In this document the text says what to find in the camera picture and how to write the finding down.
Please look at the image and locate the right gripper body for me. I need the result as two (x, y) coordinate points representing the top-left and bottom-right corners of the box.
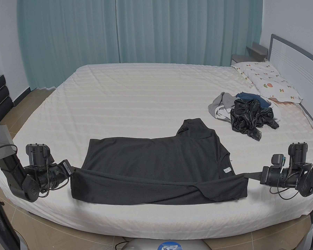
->
(260, 166), (285, 186)

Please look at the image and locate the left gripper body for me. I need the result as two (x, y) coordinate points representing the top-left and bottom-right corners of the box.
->
(57, 160), (77, 179)

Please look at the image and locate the black T-shirt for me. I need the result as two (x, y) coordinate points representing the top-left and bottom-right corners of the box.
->
(70, 118), (248, 205)

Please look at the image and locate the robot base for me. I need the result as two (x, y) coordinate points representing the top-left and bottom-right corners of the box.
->
(120, 239), (212, 250)

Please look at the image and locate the pile of clothes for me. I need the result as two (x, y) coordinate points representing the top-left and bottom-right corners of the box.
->
(208, 91), (282, 141)

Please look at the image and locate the bed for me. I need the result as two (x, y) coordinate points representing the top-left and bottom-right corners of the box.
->
(0, 34), (313, 240)

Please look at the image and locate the white printed pillow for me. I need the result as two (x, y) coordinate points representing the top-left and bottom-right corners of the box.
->
(231, 61), (303, 103)

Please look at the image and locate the grey bedside table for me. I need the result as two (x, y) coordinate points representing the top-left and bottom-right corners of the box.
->
(232, 42), (269, 66)

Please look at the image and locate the blue-green curtain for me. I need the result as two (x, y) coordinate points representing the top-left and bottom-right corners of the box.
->
(116, 0), (263, 66)
(17, 0), (120, 89)

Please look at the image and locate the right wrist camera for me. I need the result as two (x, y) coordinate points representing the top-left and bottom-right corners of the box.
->
(271, 154), (287, 169)

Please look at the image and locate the black cable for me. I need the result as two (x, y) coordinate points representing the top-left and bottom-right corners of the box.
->
(38, 177), (69, 198)
(0, 145), (18, 156)
(270, 185), (302, 200)

